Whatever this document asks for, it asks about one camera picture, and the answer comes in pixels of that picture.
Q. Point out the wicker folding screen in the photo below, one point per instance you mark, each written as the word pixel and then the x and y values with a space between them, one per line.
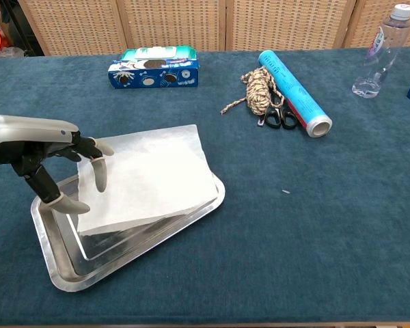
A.
pixel 191 24

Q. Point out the clear plastic water bottle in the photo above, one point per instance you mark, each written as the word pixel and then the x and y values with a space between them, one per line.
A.
pixel 379 58

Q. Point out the light blue cling film roll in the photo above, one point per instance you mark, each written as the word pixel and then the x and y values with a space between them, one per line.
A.
pixel 297 92

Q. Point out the stainless steel tray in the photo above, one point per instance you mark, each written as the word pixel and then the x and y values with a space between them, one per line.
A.
pixel 123 256

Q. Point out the teal blue table cloth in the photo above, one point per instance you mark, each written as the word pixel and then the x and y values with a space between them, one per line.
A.
pixel 311 222

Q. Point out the blue cookie box with bears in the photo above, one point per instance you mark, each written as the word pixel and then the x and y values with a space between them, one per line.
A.
pixel 157 77

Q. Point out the white paper sheet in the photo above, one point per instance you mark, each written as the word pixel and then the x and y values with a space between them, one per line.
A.
pixel 157 181

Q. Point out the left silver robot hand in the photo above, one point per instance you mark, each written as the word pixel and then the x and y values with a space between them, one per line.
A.
pixel 20 136

